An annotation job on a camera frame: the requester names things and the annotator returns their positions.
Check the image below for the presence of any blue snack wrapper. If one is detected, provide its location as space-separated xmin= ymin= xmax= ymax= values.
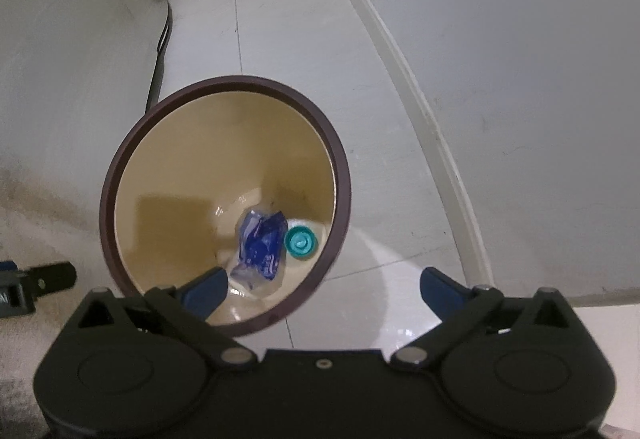
xmin=230 ymin=210 xmax=288 ymax=292

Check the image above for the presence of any teal round lid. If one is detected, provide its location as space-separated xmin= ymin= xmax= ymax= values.
xmin=284 ymin=225 xmax=318 ymax=259

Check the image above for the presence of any black floor cable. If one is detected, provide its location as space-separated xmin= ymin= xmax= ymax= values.
xmin=144 ymin=0 xmax=174 ymax=116

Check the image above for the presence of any beige trash bin brown rim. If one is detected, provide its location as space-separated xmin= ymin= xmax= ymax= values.
xmin=100 ymin=75 xmax=352 ymax=336

